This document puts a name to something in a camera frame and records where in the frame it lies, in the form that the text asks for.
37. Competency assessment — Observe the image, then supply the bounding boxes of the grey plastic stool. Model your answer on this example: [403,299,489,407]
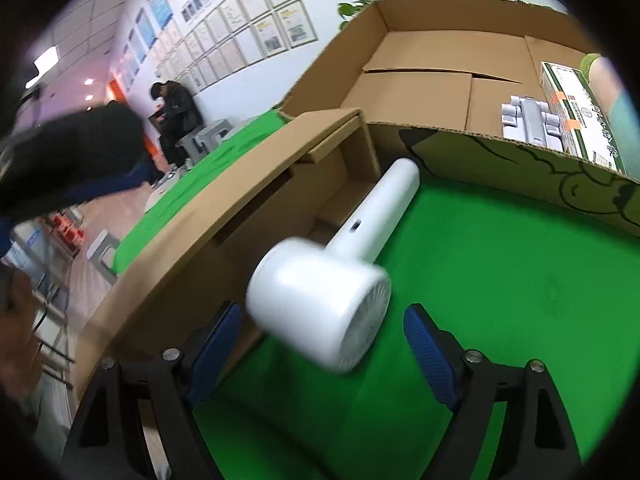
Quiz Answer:
[178,119,232,164]

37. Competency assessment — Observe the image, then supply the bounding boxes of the white handheld fan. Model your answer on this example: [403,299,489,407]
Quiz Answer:
[246,158,420,374]

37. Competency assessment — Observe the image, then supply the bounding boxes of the large open cardboard tray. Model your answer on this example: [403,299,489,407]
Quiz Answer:
[280,0,639,234]

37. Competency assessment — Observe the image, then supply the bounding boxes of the seated person in black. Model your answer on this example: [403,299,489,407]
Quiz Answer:
[150,80,204,168]

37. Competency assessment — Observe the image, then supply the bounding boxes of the green table cloth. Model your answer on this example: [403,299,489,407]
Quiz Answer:
[109,109,640,480]

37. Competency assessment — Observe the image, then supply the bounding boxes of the long narrow cardboard box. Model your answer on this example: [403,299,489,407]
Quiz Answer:
[74,108,381,396]

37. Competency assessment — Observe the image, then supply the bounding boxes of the operator left hand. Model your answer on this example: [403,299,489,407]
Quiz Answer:
[1,270,41,401]

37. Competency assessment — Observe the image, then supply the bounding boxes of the green white medicine box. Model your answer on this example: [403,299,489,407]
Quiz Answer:
[540,62,625,174]

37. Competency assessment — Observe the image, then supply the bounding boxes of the pig plush toy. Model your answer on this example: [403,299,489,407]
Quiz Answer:
[579,53,640,179]

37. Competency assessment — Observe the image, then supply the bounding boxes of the framed certificate lower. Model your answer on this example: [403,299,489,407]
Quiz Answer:
[276,0,317,48]

